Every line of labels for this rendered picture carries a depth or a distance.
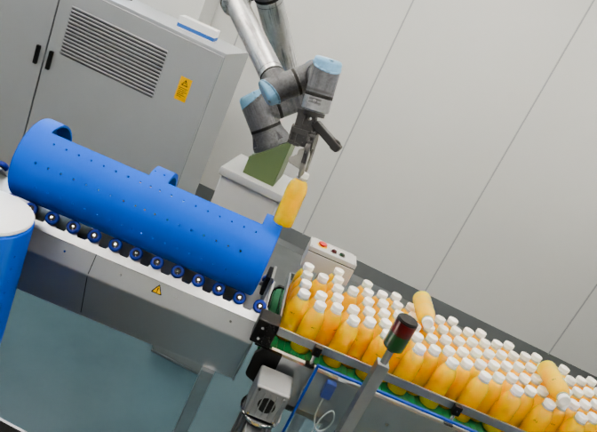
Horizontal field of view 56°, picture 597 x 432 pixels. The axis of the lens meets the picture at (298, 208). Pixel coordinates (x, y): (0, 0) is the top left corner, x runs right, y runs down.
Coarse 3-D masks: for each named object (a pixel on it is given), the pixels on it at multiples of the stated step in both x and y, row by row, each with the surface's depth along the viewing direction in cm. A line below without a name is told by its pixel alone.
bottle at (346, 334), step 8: (344, 328) 184; (352, 328) 184; (336, 336) 186; (344, 336) 184; (352, 336) 184; (336, 344) 185; (344, 344) 184; (352, 344) 186; (344, 352) 186; (328, 360) 187; (336, 360) 187
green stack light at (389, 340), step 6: (390, 330) 160; (390, 336) 160; (396, 336) 158; (384, 342) 161; (390, 342) 159; (396, 342) 159; (402, 342) 158; (408, 342) 160; (390, 348) 160; (396, 348) 159; (402, 348) 160
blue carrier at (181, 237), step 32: (32, 128) 181; (64, 128) 196; (32, 160) 178; (64, 160) 179; (96, 160) 181; (32, 192) 182; (64, 192) 179; (96, 192) 179; (128, 192) 180; (160, 192) 182; (96, 224) 185; (128, 224) 181; (160, 224) 180; (192, 224) 181; (224, 224) 182; (256, 224) 186; (160, 256) 189; (192, 256) 183; (224, 256) 182; (256, 256) 182
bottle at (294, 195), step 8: (296, 176) 181; (288, 184) 182; (296, 184) 180; (304, 184) 180; (288, 192) 181; (296, 192) 180; (304, 192) 181; (288, 200) 181; (296, 200) 180; (280, 208) 182; (288, 208) 181; (296, 208) 182; (280, 216) 182; (288, 216) 182; (296, 216) 184; (280, 224) 182; (288, 224) 183
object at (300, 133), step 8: (304, 112) 176; (312, 112) 174; (296, 120) 179; (304, 120) 177; (312, 120) 176; (296, 128) 176; (304, 128) 178; (312, 128) 177; (296, 136) 177; (304, 136) 176; (312, 136) 175; (296, 144) 177; (304, 144) 177; (312, 144) 176
